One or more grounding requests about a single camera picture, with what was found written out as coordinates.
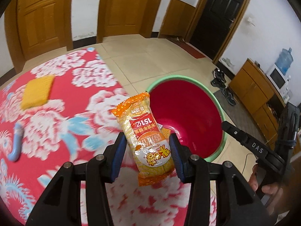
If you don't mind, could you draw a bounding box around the orange snack bag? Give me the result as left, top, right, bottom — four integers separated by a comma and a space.
111, 91, 174, 186

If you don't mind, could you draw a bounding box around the yellow foam net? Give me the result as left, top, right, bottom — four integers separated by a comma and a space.
20, 75, 55, 110
161, 127, 171, 140

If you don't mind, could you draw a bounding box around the person's right hand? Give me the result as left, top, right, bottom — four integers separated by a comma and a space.
248, 164, 283, 206

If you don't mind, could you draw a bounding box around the grey floor mat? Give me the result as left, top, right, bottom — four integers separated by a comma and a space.
214, 90, 267, 143

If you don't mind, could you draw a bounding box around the wooden sideboard cabinet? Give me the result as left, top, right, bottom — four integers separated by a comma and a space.
229, 59, 285, 147

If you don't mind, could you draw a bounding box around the white microwave oven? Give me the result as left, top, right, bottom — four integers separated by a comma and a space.
266, 64, 289, 97

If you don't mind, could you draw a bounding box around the light blue curved object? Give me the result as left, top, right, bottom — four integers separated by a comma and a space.
7, 122, 24, 162

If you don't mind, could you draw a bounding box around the black shoe near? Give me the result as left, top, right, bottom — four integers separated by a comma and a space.
222, 88, 236, 106

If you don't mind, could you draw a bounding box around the black shoe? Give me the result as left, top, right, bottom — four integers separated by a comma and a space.
222, 88, 236, 106
210, 78, 226, 89
212, 68, 226, 83

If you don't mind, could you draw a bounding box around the red floral tablecloth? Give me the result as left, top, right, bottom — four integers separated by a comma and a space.
1, 47, 190, 225

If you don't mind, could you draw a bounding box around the red basin green rim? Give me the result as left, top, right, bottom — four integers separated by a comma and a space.
147, 75, 227, 162

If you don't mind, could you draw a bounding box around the black shoe middle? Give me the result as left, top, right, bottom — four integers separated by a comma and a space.
210, 78, 226, 89

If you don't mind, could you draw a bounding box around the blue water jug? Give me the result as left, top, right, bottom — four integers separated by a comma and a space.
275, 47, 293, 76

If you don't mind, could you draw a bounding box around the black shoe far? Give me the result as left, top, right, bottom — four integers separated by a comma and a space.
212, 68, 226, 83

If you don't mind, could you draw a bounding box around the red door mat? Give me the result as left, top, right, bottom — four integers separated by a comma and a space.
168, 37, 206, 59

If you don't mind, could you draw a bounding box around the dark entrance door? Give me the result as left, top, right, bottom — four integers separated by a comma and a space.
185, 0, 250, 64

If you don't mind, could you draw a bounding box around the low wooden cabinet panel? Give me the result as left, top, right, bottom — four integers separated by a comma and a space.
158, 0, 196, 38

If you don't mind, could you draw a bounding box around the left wooden door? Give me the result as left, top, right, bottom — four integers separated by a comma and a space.
4, 0, 73, 73

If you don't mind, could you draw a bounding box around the wooden door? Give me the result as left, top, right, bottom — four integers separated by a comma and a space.
97, 0, 161, 43
4, 0, 73, 73

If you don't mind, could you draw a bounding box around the middle wooden door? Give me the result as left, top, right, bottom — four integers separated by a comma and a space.
97, 0, 161, 43

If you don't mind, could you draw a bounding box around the white electrical cable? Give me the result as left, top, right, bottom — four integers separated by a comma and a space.
241, 153, 255, 177

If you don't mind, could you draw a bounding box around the wall light switch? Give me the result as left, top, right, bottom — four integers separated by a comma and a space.
246, 17, 256, 27

